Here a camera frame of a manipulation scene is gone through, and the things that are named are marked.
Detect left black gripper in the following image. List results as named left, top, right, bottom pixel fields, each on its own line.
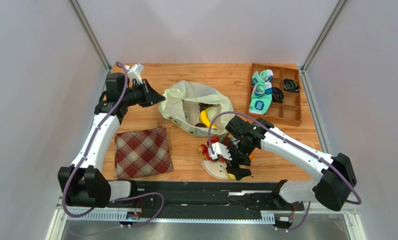
left=121, top=79, right=166, bottom=108

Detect white plastic bag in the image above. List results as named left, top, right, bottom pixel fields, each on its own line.
left=158, top=80, right=234, bottom=137

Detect red fake strawberry bunch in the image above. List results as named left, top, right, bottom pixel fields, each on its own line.
left=198, top=134, right=236, bottom=163

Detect dark fake plum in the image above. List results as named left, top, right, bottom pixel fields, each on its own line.
left=195, top=122, right=206, bottom=128

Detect yellow fake banana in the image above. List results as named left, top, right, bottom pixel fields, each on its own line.
left=199, top=108, right=218, bottom=129

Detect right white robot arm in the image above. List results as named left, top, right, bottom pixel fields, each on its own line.
left=218, top=116, right=357, bottom=212

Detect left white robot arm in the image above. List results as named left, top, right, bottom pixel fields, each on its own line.
left=57, top=72, right=165, bottom=208

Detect dark fake grapes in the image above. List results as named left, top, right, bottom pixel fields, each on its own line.
left=199, top=102, right=220, bottom=112

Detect blue and cream plate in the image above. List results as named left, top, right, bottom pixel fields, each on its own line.
left=201, top=160, right=230, bottom=180

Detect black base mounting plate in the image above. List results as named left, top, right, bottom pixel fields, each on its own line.
left=104, top=180, right=308, bottom=222

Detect red plaid cloth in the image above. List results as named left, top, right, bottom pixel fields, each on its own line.
left=114, top=126, right=174, bottom=180

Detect brown wooden organizer tray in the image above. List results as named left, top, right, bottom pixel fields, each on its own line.
left=245, top=63, right=302, bottom=127

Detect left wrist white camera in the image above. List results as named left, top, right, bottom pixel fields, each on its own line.
left=124, top=63, right=144, bottom=86

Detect wrist white camera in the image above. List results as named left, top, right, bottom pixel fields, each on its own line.
left=124, top=63, right=144, bottom=86
left=208, top=142, right=232, bottom=161

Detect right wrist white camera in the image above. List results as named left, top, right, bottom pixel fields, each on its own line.
left=208, top=142, right=232, bottom=161

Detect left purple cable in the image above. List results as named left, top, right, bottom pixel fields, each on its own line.
left=61, top=61, right=165, bottom=229

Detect black green coiled cable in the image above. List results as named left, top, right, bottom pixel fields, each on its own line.
left=283, top=78, right=301, bottom=93

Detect aluminium frame rail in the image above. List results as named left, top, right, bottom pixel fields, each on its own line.
left=45, top=186, right=366, bottom=240

